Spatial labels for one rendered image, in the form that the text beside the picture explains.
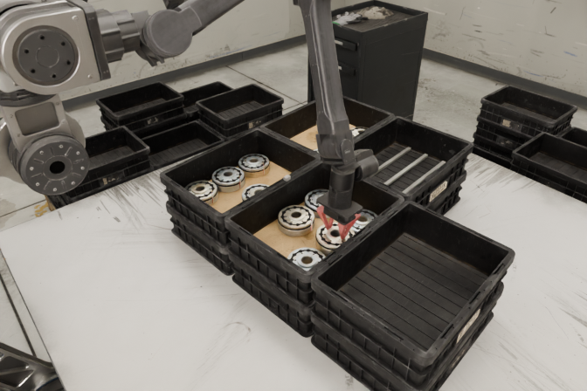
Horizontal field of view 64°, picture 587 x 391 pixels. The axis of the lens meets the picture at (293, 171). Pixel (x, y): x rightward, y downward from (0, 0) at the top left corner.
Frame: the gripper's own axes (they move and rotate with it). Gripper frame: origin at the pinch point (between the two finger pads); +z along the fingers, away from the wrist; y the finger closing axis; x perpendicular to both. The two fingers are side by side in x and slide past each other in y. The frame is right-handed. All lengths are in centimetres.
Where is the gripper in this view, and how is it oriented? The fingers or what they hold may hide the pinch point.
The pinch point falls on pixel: (336, 231)
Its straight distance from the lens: 123.3
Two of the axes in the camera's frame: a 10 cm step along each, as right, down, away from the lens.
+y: -7.0, -4.1, 5.9
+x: -7.1, 3.6, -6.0
